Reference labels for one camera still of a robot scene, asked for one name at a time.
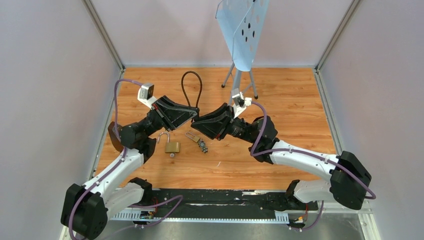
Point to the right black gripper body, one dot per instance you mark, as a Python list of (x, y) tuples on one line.
[(238, 128)]

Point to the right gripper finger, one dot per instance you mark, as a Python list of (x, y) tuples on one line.
[(211, 129), (223, 114)]

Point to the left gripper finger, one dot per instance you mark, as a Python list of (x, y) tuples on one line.
[(166, 105), (177, 119)]

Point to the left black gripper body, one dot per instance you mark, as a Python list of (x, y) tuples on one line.
[(152, 123)]

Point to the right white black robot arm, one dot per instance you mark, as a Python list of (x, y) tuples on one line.
[(342, 177)]

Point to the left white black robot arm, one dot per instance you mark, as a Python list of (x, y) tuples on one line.
[(88, 207)]

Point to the large brass padlock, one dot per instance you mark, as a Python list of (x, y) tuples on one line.
[(170, 146)]

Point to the light blue music stand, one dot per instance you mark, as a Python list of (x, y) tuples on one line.
[(241, 23)]

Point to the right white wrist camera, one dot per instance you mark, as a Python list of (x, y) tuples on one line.
[(240, 102)]

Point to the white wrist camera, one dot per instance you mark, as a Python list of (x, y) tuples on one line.
[(146, 95), (240, 102)]

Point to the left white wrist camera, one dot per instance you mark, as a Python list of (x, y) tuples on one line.
[(146, 95)]

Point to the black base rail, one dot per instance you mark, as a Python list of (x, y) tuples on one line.
[(278, 201)]

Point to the white slotted cable duct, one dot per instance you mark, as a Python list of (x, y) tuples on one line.
[(208, 214)]

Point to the aluminium frame post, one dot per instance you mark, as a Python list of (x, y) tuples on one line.
[(93, 13)]

